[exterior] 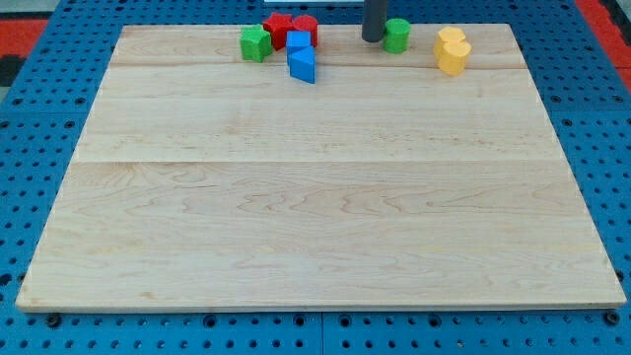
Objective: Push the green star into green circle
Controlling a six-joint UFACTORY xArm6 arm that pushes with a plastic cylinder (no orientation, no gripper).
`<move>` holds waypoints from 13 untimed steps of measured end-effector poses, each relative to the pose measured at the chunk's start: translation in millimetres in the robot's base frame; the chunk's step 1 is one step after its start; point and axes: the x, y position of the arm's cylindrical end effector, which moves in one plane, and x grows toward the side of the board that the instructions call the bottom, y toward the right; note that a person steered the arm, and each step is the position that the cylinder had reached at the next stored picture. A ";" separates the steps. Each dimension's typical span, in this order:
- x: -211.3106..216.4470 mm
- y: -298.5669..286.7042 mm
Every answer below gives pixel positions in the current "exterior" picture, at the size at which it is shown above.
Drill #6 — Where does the yellow hexagon block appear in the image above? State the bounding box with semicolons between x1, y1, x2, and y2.
434;26;466;58

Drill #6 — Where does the green star block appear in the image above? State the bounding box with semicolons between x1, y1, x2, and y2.
240;25;273;63

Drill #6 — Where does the red star block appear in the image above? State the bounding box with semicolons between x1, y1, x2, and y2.
262;12;294;50

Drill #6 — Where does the blue cube block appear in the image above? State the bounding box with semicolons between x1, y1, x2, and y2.
286;31;312;64

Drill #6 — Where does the blue triangle block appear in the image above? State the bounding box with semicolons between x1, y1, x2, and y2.
288;46;316;84

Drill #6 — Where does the yellow heart block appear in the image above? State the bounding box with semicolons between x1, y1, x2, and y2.
437;40;472;76

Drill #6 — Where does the red cylinder block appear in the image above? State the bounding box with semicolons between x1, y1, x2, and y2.
292;15;318;47

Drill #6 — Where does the green cylinder block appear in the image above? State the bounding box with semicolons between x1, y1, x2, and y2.
383;18;411;54

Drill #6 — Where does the wooden board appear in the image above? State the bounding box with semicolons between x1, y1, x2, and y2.
16;24;626;314

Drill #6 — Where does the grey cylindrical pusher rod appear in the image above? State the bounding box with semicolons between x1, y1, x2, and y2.
361;0;386;42

